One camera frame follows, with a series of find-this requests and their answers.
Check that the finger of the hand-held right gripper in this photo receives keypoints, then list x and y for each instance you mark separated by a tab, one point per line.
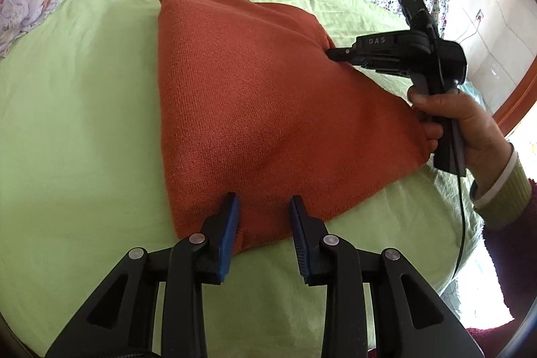
342	54
377	66

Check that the brown wooden bed frame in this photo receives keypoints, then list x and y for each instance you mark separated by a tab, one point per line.
520	102

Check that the orange knit sweater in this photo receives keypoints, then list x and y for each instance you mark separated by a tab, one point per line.
251	110

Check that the person's right forearm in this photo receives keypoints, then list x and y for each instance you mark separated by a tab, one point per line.
512	236

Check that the light green bed sheet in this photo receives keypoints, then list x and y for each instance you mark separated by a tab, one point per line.
84	131

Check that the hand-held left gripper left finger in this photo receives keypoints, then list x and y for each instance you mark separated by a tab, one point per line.
228	232

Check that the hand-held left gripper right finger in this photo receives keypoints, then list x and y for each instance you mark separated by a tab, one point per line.
300	240

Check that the white wall outlet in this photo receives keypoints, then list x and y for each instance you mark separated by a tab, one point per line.
478	14

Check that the person's maroon clothing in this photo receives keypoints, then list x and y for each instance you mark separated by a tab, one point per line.
495	339

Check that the person's right hand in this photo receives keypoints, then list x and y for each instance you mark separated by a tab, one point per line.
478	131

